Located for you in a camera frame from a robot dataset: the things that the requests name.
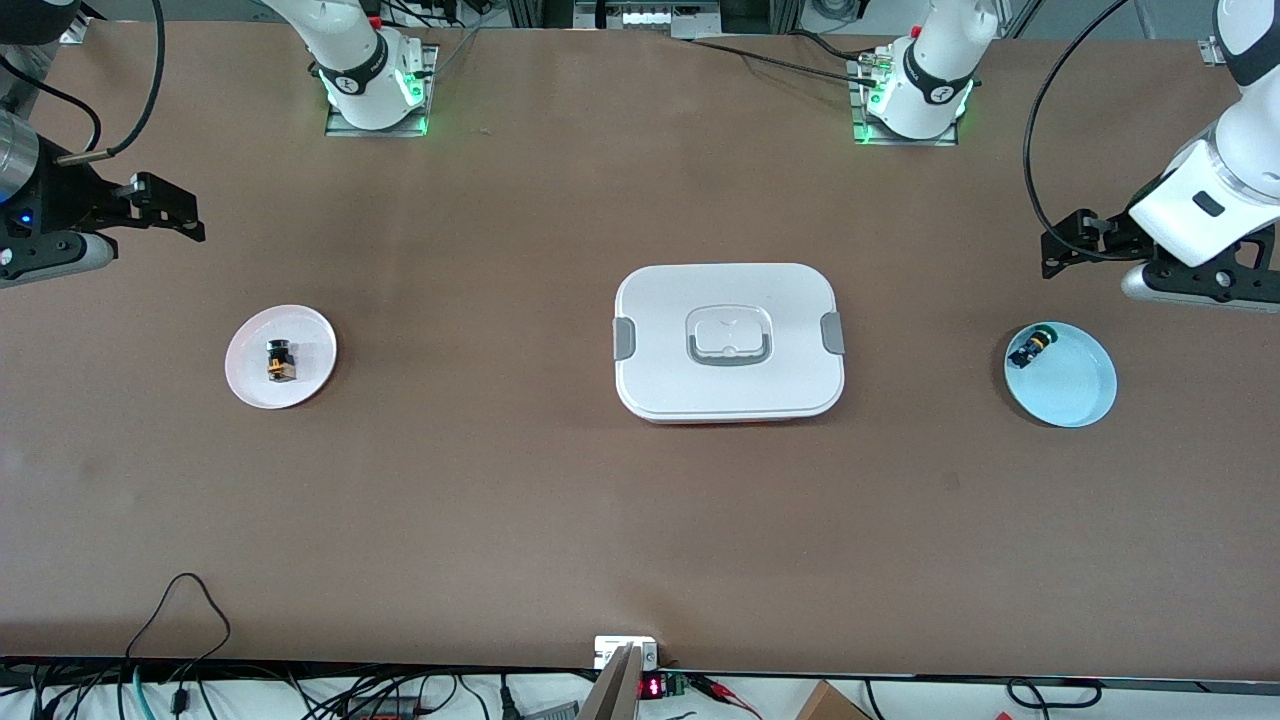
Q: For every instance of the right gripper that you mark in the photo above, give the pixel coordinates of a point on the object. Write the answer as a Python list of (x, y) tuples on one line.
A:
[(62, 204)]

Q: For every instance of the aluminium camera mount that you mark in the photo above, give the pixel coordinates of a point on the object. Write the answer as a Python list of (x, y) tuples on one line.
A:
[(622, 680)]

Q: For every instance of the silver equipment rack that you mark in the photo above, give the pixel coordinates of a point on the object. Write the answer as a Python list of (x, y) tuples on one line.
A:
[(650, 15)]

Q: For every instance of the red LED display module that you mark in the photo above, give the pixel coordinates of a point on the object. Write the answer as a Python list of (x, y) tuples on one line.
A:
[(655, 687)]

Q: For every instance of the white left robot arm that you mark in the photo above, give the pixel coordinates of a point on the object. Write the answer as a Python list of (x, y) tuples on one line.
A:
[(930, 80)]

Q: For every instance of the light blue round plate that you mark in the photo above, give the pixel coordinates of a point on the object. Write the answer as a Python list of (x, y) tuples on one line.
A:
[(1075, 385)]

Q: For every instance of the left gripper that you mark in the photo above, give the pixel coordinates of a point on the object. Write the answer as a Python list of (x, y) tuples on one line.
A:
[(1113, 238)]

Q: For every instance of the brown cardboard box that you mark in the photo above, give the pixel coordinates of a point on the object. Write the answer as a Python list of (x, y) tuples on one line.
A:
[(830, 705)]

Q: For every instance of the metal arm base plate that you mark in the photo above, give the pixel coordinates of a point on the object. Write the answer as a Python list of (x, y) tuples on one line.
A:
[(858, 135), (335, 128)]

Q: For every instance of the orange push-button switch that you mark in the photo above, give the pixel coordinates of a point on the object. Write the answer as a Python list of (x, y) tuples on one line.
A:
[(281, 365)]

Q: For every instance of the black left camera bracket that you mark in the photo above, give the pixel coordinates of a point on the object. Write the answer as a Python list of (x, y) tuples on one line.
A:
[(1200, 280)]

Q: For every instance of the metal table corner bracket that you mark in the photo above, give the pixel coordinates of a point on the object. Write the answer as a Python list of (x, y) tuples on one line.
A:
[(1210, 50), (72, 32)]

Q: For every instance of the pink box with white lid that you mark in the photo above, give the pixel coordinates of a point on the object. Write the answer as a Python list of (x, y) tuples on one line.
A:
[(728, 300)]

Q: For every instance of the red clip lead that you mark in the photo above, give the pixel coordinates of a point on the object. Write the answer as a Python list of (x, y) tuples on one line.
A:
[(725, 692)]

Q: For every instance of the pink round plate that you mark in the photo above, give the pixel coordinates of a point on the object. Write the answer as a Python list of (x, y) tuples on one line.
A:
[(310, 345)]

